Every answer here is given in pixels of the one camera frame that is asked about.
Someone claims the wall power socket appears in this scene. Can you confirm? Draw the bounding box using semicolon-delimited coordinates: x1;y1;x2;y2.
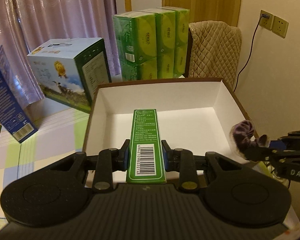
259;10;289;38

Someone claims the cow milk carton box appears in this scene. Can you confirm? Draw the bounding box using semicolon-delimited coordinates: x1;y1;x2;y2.
27;37;111;113

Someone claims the quilted beige chair cover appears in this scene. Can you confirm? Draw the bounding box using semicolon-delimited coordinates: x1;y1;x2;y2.
189;21;242;86

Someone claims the blue milk carton box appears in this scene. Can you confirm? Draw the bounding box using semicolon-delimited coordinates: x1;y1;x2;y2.
0;46;38;143

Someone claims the green tissue pack stack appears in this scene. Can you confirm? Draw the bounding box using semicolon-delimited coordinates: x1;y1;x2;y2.
113;7;190;81

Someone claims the pink curtain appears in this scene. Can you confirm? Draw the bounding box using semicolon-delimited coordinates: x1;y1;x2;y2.
0;0;120;104

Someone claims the green medicine box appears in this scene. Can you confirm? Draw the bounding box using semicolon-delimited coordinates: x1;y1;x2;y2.
126;109;166;184

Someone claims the checkered tablecloth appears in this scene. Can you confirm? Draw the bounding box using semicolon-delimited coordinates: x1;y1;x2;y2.
0;99;89;220

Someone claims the dark velvet scrunchie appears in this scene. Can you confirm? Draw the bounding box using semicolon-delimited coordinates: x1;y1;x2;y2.
230;120;270;160

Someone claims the black power cable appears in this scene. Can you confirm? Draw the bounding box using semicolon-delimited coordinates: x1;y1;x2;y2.
232;15;266;93

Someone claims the brown cardboard storage box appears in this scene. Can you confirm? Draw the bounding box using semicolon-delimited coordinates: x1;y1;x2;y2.
83;79;248;164

